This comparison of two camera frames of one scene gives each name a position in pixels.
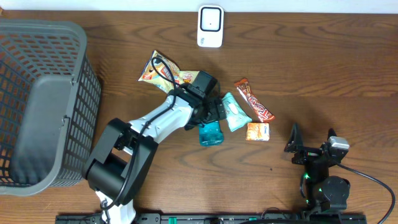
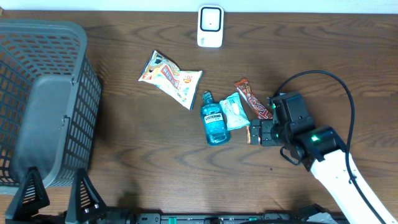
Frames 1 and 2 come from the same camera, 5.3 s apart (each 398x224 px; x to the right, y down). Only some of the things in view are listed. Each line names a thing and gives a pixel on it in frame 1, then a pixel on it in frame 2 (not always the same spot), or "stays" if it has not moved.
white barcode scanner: x=210 y=26 stays
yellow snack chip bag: x=160 y=70 stays
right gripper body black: x=314 y=172 -> x=271 y=134
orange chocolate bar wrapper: x=263 y=113 stays
